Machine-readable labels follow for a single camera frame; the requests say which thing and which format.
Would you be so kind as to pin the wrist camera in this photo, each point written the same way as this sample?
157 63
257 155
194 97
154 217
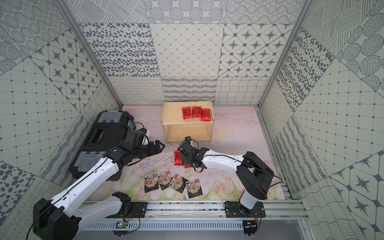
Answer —
145 131
188 139

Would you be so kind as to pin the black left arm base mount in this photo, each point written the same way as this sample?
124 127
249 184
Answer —
129 209

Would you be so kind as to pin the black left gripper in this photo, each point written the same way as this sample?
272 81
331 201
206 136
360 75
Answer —
150 147

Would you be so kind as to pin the green circuit board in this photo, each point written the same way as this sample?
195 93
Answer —
121 226

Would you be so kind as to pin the black plastic toolbox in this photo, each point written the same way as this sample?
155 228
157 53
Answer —
108 130

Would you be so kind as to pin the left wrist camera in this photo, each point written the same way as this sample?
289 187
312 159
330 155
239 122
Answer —
145 131

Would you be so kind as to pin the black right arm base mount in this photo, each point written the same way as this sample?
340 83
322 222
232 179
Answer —
236 210

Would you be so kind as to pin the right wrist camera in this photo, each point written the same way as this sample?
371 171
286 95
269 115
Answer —
188 139

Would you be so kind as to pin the light wooden shelf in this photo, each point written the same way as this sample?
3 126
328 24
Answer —
176 128

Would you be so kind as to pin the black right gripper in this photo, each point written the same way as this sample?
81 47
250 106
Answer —
185 159

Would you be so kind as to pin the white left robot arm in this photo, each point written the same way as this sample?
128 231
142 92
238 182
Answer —
62 218

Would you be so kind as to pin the brown patterned tea bag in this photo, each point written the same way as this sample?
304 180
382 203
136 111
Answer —
165 179
194 188
151 183
178 183

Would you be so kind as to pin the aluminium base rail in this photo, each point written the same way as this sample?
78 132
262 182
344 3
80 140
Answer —
204 216

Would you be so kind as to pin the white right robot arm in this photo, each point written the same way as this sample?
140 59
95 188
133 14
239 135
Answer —
253 173

